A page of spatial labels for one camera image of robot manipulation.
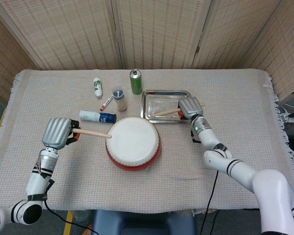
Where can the red and white marker pen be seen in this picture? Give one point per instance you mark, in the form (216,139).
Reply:
(106,102)

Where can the orange object on floor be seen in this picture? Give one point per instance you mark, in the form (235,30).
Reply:
(89,230)

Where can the white bottle with blue cap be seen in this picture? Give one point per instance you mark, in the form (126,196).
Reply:
(93,116)

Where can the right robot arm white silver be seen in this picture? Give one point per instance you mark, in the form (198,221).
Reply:
(267,186)

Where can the small white green-label bottle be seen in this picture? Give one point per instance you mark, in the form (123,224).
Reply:
(97,86)

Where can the red drum with white head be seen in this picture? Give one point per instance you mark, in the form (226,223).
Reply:
(134,144)

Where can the beige bottle with clear cap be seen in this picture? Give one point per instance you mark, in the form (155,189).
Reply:
(119,101)

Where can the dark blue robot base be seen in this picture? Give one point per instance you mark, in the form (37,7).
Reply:
(142,222)

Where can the white power strip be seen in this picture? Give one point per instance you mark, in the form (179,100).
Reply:
(292,120)

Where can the green drink can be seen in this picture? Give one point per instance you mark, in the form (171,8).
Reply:
(136,84)

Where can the woven folding screen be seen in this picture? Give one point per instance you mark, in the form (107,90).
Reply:
(63,36)

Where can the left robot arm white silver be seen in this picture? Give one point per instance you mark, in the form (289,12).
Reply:
(36,183)

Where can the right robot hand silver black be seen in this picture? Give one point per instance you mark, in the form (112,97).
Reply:
(191,107)

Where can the wooden drumstick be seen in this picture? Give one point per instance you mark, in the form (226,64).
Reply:
(93,133)
(166,112)

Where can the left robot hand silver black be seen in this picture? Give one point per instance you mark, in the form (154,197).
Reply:
(55,133)

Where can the rectangular stainless steel tray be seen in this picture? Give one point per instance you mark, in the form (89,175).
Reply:
(161,98)

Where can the beige woven tablecloth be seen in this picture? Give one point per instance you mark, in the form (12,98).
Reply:
(51,98)

